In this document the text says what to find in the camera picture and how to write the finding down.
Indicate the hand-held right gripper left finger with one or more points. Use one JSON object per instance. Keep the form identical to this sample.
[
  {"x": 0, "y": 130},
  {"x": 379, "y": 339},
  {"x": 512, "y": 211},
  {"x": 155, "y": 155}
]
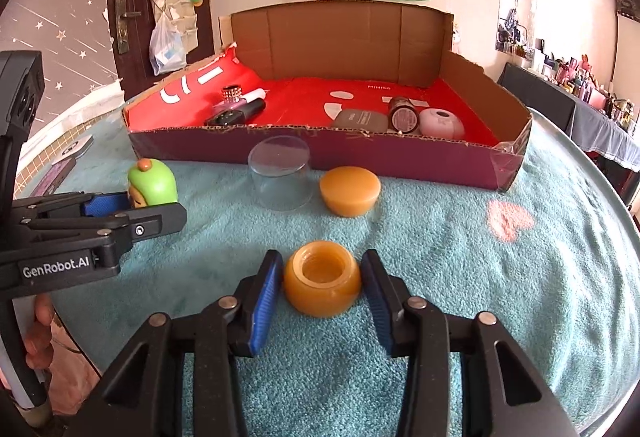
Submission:
[{"x": 265, "y": 302}]

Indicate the orange jar lid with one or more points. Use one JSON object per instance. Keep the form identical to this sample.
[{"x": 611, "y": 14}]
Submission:
[{"x": 350, "y": 189}]

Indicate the cardboard box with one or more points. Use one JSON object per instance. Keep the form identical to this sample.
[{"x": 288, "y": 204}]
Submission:
[{"x": 350, "y": 159}]

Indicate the gold studded cylinder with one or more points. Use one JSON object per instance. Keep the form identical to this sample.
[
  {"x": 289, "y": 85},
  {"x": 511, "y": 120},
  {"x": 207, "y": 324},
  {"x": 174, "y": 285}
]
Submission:
[{"x": 232, "y": 93}]

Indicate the clear plastic cup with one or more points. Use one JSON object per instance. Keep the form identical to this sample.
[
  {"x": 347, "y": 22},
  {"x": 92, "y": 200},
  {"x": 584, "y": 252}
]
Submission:
[{"x": 280, "y": 177}]

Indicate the person's left hand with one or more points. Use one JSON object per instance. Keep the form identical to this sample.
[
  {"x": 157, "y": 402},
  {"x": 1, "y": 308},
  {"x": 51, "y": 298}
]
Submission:
[{"x": 40, "y": 332}]

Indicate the smartphone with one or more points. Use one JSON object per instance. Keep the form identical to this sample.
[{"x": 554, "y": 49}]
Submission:
[{"x": 52, "y": 179}]

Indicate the white plastic bag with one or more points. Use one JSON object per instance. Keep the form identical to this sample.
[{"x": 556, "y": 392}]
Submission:
[{"x": 167, "y": 49}]

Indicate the dark desk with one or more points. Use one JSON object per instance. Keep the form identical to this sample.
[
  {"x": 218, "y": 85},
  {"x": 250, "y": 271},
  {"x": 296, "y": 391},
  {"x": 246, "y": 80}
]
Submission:
[{"x": 560, "y": 102}]

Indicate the row of cosmetics bottles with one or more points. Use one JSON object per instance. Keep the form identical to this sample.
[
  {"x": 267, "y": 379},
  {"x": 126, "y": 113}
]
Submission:
[{"x": 580, "y": 77}]

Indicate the pink nail polish bottle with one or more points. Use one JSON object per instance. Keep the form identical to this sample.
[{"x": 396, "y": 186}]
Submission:
[{"x": 254, "y": 94}]

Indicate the pink round case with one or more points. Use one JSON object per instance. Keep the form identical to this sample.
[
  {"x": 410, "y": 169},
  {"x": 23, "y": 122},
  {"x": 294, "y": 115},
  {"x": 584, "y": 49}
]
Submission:
[{"x": 441, "y": 124}]

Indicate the green yellow toy figure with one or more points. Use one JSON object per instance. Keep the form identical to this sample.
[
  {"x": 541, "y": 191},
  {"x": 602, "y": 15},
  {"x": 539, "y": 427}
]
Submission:
[{"x": 150, "y": 184}]

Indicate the white flat device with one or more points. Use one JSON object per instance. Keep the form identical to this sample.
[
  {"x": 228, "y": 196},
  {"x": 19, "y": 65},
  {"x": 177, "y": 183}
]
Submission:
[{"x": 72, "y": 149}]

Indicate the brown earbuds case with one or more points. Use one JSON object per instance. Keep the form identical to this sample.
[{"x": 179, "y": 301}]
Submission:
[{"x": 360, "y": 120}]

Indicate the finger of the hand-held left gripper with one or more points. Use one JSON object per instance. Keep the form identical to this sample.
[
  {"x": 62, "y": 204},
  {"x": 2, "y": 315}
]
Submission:
[
  {"x": 107, "y": 204},
  {"x": 150, "y": 224}
]

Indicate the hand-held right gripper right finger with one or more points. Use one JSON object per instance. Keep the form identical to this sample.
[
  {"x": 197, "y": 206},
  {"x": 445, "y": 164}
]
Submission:
[{"x": 375, "y": 302}]

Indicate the orange jar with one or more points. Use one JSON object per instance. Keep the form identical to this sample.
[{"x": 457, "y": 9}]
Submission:
[{"x": 322, "y": 292}]

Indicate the black nail polish bottle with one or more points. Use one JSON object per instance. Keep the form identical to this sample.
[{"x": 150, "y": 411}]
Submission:
[{"x": 225, "y": 118}]

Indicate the brown glitter jar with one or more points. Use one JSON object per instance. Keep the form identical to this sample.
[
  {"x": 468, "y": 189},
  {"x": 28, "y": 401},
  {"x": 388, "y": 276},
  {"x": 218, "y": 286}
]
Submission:
[{"x": 404, "y": 118}]

